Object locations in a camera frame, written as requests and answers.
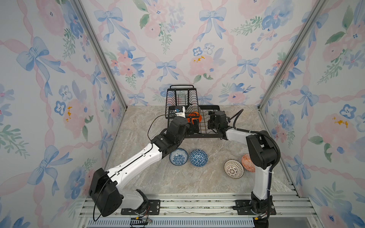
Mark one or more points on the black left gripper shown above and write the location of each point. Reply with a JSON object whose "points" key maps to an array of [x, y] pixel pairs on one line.
{"points": [[196, 126]]}

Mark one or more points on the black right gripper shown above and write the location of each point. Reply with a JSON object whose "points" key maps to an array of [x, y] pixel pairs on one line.
{"points": [[212, 115]]}

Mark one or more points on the orange plastic bowl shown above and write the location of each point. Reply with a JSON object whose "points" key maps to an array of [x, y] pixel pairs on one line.
{"points": [[194, 116]]}

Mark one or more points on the blue geometric patterned bowl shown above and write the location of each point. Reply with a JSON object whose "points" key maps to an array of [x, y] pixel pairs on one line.
{"points": [[198, 158]]}

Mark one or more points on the blue floral ceramic bowl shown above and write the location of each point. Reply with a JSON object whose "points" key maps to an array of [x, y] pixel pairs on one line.
{"points": [[179, 157]]}

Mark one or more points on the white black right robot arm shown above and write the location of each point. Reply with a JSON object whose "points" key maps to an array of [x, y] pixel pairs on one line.
{"points": [[264, 153]]}

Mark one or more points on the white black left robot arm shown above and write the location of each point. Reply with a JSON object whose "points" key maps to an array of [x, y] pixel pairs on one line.
{"points": [[107, 187]]}

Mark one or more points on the red patterned ceramic bowl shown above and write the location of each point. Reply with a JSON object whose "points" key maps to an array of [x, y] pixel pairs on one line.
{"points": [[247, 163]]}

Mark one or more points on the white brown lattice bowl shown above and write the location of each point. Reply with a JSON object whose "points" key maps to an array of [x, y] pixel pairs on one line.
{"points": [[234, 169]]}

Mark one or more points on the black wire dish rack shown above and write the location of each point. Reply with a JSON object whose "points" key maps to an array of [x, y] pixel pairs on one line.
{"points": [[187, 96]]}

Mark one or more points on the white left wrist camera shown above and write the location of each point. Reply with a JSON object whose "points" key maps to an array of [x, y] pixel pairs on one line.
{"points": [[178, 110]]}

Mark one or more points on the aluminium front rail frame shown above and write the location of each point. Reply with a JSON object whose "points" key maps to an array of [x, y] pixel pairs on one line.
{"points": [[208, 210]]}

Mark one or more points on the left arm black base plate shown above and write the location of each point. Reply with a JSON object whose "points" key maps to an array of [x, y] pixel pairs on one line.
{"points": [[151, 206]]}

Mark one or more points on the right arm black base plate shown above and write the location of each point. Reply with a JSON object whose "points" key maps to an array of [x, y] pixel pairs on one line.
{"points": [[242, 206]]}

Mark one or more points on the right aluminium corner post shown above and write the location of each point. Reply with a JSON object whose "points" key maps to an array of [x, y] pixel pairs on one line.
{"points": [[305, 30]]}

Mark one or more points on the aluminium corner post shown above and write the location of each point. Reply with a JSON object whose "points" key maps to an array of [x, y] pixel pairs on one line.
{"points": [[305, 30], [80, 11]]}

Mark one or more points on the left aluminium corner post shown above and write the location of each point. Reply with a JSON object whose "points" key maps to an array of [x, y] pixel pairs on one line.
{"points": [[80, 11]]}

